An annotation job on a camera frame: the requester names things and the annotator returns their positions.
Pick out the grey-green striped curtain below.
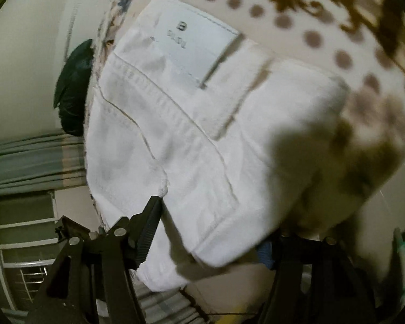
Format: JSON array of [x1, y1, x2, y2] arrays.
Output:
[[0, 132, 86, 196]]

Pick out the white bed headboard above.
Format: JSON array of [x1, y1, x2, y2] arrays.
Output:
[[55, 0, 110, 69]]

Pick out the floral brown checkered blanket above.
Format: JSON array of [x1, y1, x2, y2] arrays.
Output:
[[89, 0, 405, 234]]

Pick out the white framed window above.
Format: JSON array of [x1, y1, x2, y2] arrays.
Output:
[[0, 191, 59, 311]]

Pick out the white pants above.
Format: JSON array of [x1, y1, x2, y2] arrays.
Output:
[[86, 0, 349, 292]]

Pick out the dark green jacket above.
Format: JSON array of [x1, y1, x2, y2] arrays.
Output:
[[53, 39, 94, 137]]

